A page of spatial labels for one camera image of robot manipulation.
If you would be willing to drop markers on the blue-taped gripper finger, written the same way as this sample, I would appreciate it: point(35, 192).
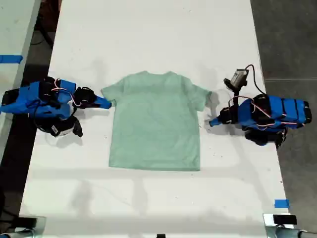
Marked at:
point(215, 120)
point(102, 101)
point(101, 106)
point(216, 124)

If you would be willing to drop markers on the pale green T-shirt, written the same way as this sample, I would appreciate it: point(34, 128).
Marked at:
point(156, 119)

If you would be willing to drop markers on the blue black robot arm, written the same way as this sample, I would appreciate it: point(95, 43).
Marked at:
point(23, 100)
point(275, 111)

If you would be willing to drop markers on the long blue tape strip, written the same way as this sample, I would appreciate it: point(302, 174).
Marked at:
point(11, 59)

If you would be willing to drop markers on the white side table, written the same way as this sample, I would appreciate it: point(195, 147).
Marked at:
point(15, 29)

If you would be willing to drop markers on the small blue tape square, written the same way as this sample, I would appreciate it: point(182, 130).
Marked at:
point(281, 203)

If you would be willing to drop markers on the small black box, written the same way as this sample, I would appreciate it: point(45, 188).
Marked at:
point(284, 219)
point(26, 222)

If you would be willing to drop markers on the camera black stalk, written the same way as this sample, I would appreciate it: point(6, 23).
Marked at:
point(78, 127)
point(229, 85)

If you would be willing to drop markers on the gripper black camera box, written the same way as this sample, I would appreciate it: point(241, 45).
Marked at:
point(239, 77)
point(60, 129)

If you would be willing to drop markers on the shiny metal bracket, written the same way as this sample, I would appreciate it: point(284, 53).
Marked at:
point(37, 231)
point(268, 224)

